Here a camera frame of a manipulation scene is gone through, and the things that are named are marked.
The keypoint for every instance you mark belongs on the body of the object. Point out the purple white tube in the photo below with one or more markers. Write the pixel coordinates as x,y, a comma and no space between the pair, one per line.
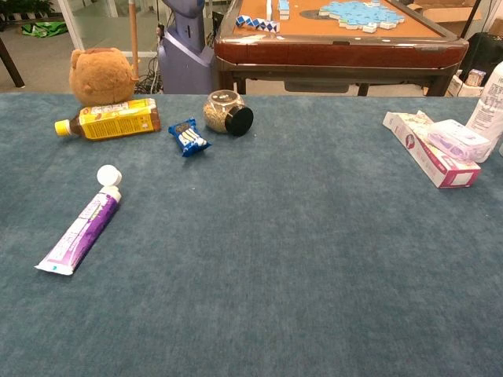
86,224

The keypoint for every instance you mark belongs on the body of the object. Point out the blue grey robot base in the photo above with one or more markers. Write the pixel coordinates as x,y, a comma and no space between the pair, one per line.
182,59

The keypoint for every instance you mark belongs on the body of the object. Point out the pink white box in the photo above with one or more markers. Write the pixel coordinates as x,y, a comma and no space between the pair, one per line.
428,161

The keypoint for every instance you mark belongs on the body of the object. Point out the white bottle yellow cap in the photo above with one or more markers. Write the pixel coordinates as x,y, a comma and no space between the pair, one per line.
489,114

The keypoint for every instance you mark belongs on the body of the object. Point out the blue table cloth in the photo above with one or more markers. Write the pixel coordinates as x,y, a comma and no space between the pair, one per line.
275,255

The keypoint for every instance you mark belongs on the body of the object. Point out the blue cookie packet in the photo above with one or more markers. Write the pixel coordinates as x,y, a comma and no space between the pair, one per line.
188,137

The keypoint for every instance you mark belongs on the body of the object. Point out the glass jar black lid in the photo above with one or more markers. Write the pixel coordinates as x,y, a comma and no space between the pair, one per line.
220,112

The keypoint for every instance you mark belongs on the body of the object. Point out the yellow label tea bottle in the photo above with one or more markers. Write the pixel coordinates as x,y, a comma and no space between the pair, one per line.
114,119

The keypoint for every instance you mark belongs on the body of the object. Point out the brown mahjong table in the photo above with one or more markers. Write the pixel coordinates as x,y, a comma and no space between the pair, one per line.
334,51

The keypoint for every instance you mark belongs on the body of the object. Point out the blue white snake puzzle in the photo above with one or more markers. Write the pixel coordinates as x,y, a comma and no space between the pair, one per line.
255,23

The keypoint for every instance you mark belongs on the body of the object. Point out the blue mahjong tile stack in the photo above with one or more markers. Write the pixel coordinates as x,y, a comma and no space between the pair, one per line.
283,9

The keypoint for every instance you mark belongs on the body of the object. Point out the brown plush bear toy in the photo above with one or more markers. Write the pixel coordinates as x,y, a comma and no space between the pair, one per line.
100,76

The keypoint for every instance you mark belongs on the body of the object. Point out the wooden pole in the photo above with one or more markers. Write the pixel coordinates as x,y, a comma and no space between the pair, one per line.
134,39

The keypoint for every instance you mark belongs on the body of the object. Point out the blue mahjong tile pile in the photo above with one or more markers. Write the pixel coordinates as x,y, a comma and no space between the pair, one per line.
361,13

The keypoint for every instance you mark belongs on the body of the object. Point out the pale purple plastic case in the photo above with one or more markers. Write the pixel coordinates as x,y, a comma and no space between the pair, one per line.
460,139

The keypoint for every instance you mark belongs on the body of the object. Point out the white carton box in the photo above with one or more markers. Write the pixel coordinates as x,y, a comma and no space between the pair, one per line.
469,90

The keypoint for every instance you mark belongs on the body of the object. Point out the green bag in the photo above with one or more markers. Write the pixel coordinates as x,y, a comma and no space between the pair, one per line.
45,29

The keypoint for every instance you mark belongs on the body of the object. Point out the cardboard box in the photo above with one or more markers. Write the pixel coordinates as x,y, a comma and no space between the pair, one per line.
452,15

